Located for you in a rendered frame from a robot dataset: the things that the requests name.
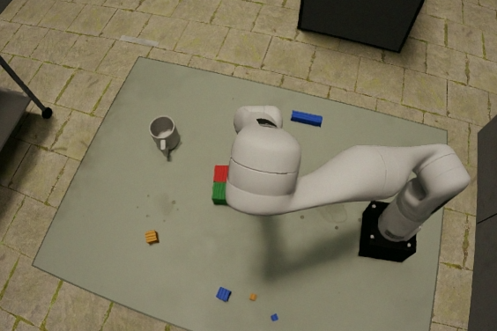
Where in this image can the grey mug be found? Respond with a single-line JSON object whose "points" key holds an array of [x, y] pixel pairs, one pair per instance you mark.
{"points": [[162, 126]]}

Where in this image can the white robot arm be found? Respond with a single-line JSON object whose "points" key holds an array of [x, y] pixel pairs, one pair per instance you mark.
{"points": [[265, 158]]}

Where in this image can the green cube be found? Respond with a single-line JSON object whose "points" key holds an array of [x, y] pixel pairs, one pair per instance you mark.
{"points": [[218, 193]]}

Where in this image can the red cube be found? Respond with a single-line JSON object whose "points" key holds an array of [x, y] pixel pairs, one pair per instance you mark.
{"points": [[220, 173]]}

